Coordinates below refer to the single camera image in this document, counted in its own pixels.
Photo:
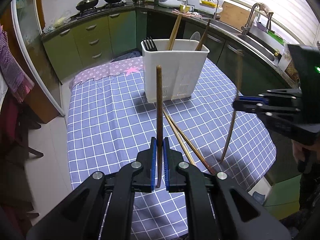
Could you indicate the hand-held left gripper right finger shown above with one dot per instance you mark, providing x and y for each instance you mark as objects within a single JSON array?
[{"x": 167, "y": 165}]

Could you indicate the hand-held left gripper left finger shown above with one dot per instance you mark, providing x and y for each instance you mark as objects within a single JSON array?
[{"x": 153, "y": 165}]

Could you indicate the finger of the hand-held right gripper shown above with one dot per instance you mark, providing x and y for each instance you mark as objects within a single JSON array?
[
  {"x": 250, "y": 108},
  {"x": 252, "y": 100}
]

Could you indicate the brown wooden chopstick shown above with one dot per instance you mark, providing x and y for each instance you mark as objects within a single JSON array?
[
  {"x": 200, "y": 156},
  {"x": 182, "y": 146},
  {"x": 228, "y": 140},
  {"x": 173, "y": 33},
  {"x": 203, "y": 35},
  {"x": 159, "y": 105},
  {"x": 177, "y": 28}
]

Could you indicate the white plastic utensil holder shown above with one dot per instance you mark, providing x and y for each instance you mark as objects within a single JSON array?
[{"x": 175, "y": 75}]

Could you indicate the clear plastic spoon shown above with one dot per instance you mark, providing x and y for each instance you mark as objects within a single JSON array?
[{"x": 195, "y": 37}]

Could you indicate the black plastic fork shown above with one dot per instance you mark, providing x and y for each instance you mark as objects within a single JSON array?
[{"x": 149, "y": 44}]

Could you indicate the person's right hand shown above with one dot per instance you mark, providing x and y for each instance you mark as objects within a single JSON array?
[{"x": 298, "y": 152}]

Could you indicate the dark stone countertop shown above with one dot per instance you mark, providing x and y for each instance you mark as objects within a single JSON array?
[{"x": 265, "y": 62}]

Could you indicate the blue checked tablecloth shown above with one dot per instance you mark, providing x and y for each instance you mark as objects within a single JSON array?
[{"x": 112, "y": 130}]

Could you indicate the steel double sink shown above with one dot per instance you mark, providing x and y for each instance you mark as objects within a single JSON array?
[{"x": 252, "y": 45}]

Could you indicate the green container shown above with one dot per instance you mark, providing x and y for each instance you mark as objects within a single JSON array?
[{"x": 275, "y": 34}]

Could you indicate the purple basket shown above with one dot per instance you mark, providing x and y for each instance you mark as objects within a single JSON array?
[{"x": 261, "y": 25}]

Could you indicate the tall steel faucet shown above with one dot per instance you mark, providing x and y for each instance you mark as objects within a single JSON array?
[{"x": 248, "y": 20}]

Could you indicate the rag on faucet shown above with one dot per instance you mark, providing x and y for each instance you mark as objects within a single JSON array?
[{"x": 265, "y": 8}]

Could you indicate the white window blind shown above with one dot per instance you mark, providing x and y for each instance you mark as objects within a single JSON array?
[{"x": 275, "y": 2}]

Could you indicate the wooden cutting board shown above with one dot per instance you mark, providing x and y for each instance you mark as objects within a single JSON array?
[{"x": 232, "y": 12}]

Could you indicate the small steel faucet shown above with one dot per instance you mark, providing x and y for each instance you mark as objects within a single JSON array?
[{"x": 215, "y": 7}]

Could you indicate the pink dish cloth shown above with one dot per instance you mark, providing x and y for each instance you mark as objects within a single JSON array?
[{"x": 192, "y": 15}]

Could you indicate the purple patterned cloth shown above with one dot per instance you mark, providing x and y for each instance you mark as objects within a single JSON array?
[{"x": 107, "y": 70}]

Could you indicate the yellow tray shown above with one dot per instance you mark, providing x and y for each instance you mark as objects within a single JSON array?
[{"x": 208, "y": 3}]

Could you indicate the yellow mug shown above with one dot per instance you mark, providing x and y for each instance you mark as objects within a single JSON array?
[{"x": 184, "y": 8}]

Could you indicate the white electric cooker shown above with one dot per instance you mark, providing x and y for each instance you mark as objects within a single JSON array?
[{"x": 170, "y": 1}]

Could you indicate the light green base cabinet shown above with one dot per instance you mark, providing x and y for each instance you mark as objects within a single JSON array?
[{"x": 87, "y": 40}]

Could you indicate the dark red chair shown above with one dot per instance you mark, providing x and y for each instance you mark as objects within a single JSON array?
[{"x": 15, "y": 132}]

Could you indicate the small steel pot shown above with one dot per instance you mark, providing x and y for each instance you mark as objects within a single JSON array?
[{"x": 138, "y": 1}]

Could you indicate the glass sliding door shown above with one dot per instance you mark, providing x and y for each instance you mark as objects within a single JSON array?
[{"x": 32, "y": 55}]

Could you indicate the black gas stove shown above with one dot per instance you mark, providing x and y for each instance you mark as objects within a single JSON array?
[{"x": 100, "y": 9}]

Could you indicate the purple checked apron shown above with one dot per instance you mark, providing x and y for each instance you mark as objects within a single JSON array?
[{"x": 12, "y": 67}]

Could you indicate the clear plastic bag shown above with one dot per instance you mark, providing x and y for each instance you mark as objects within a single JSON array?
[{"x": 58, "y": 21}]

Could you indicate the black wok with lid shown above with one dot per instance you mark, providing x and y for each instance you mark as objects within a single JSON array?
[{"x": 87, "y": 3}]

